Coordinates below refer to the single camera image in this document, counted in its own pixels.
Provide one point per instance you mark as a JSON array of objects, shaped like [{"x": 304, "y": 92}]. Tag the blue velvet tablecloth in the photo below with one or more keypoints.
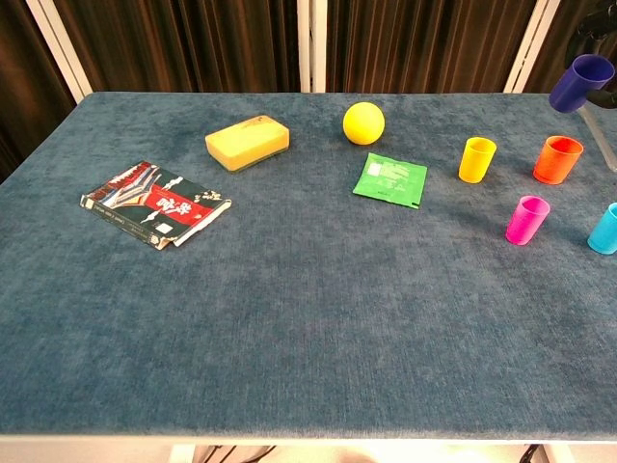
[{"x": 299, "y": 313}]

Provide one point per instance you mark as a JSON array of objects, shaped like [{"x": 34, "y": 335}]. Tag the dark blue plastic cup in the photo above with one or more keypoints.
[{"x": 569, "y": 94}]

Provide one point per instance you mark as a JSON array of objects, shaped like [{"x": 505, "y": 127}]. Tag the white frame post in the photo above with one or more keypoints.
[
  {"x": 312, "y": 43},
  {"x": 60, "y": 48},
  {"x": 530, "y": 48}
]

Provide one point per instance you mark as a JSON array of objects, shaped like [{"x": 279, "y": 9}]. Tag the yellow ball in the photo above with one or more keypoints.
[{"x": 364, "y": 123}]

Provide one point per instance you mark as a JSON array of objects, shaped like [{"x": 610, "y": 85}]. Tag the yellow plastic cup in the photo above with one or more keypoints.
[{"x": 474, "y": 164}]

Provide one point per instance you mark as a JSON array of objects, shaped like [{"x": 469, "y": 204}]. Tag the green sachet packet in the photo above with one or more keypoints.
[{"x": 390, "y": 181}]

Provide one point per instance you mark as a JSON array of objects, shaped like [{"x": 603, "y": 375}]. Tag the yellow sponge block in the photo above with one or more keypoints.
[{"x": 246, "y": 142}]

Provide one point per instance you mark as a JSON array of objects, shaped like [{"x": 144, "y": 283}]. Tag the dark brown curtain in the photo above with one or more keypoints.
[
  {"x": 24, "y": 96},
  {"x": 554, "y": 58},
  {"x": 183, "y": 43},
  {"x": 424, "y": 43}
]

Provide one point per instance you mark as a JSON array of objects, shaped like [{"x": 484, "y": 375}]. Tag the orange plastic cup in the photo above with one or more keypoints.
[{"x": 554, "y": 166}]

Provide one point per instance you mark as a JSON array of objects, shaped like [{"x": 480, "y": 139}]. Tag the magenta plastic cup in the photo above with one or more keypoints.
[{"x": 524, "y": 224}]

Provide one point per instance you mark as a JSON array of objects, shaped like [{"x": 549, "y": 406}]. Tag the dark printed snack packet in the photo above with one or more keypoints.
[{"x": 159, "y": 205}]

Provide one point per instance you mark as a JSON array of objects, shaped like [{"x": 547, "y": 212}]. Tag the cyan plastic cup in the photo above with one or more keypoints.
[{"x": 605, "y": 236}]

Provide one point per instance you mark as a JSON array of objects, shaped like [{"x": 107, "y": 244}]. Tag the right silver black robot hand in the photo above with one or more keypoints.
[{"x": 605, "y": 99}]

